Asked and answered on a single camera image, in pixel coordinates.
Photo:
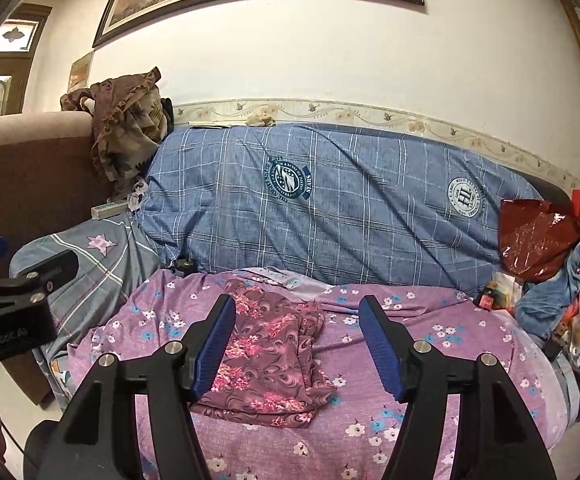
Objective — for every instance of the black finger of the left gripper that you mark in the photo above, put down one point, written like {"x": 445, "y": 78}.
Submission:
{"x": 46, "y": 276}

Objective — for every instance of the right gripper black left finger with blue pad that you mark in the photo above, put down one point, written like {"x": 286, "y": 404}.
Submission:
{"x": 97, "y": 438}

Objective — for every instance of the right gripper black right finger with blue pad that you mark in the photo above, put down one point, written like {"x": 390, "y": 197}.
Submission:
{"x": 496, "y": 436}

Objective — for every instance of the maroon floral small garment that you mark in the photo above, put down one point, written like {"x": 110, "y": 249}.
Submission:
{"x": 268, "y": 375}

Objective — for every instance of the pile of clothes and bags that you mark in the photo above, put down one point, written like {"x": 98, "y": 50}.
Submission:
{"x": 543, "y": 305}

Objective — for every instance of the small green white box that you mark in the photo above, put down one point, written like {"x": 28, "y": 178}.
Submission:
{"x": 108, "y": 210}

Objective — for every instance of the purple floral bed sheet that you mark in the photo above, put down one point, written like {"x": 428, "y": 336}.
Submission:
{"x": 353, "y": 435}

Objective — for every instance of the small dark bottle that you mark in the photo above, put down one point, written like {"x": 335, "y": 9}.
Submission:
{"x": 488, "y": 298}

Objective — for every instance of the brown patterned cloth bundle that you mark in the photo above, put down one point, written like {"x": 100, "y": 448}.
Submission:
{"x": 129, "y": 122}

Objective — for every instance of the red plastic bag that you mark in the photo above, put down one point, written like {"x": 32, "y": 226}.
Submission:
{"x": 535, "y": 237}

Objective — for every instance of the wooden door with glass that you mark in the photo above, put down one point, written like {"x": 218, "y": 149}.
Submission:
{"x": 19, "y": 37}

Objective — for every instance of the blue plaid quilt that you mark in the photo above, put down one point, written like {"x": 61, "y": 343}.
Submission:
{"x": 338, "y": 204}

